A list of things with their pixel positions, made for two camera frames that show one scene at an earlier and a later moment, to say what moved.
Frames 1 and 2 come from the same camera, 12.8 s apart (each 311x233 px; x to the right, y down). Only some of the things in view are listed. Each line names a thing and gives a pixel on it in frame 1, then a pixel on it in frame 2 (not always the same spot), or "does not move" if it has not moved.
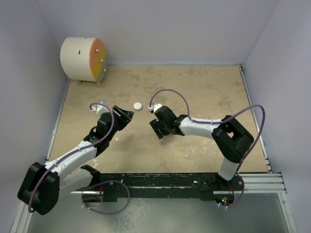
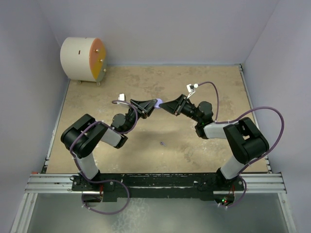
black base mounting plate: (204, 186) does not move
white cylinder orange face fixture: (84, 59) does not move
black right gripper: (156, 125) → (173, 106)
